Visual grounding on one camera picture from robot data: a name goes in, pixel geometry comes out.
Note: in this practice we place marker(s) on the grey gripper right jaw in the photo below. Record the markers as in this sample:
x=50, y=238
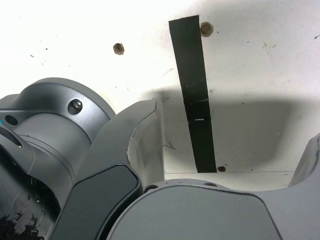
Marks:
x=200, y=215

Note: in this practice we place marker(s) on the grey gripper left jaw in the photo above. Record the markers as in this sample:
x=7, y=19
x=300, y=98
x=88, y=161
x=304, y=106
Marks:
x=110, y=150

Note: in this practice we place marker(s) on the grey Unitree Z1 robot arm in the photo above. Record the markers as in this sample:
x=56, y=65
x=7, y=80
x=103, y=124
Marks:
x=50, y=125

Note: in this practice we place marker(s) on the black tape strip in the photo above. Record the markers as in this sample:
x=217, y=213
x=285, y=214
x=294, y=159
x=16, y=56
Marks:
x=192, y=75

